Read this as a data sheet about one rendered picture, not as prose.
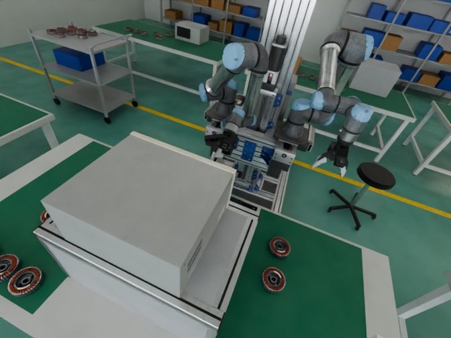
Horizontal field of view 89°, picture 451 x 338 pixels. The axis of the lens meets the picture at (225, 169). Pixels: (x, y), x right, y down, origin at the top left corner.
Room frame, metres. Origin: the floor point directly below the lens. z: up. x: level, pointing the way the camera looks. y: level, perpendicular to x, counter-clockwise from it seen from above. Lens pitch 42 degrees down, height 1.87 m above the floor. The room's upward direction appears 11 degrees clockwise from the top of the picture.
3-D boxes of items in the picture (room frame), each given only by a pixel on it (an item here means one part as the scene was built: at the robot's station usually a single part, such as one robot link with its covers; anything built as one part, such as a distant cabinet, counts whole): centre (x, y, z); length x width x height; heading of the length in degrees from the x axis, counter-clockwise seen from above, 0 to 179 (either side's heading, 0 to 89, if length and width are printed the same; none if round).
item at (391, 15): (6.44, -3.00, 1.37); 0.42 x 0.36 x 0.18; 168
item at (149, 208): (0.48, 0.22, 1.22); 0.44 x 0.39 x 0.20; 75
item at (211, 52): (4.10, 1.33, 0.38); 2.20 x 0.90 x 0.75; 75
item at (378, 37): (6.49, -2.78, 0.92); 0.42 x 0.42 x 0.29; 76
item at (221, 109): (1.52, 0.08, 1.09); 0.15 x 0.15 x 0.10
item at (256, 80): (1.29, -0.07, 1.33); 0.12 x 0.11 x 0.49; 35
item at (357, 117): (0.91, -0.50, 1.45); 0.09 x 0.08 x 0.11; 176
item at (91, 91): (2.87, 1.98, 0.51); 1.01 x 0.60 x 1.01; 75
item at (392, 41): (6.40, -3.19, 0.92); 0.40 x 0.36 x 0.28; 165
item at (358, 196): (1.77, -1.45, 0.28); 0.54 x 0.49 x 0.56; 165
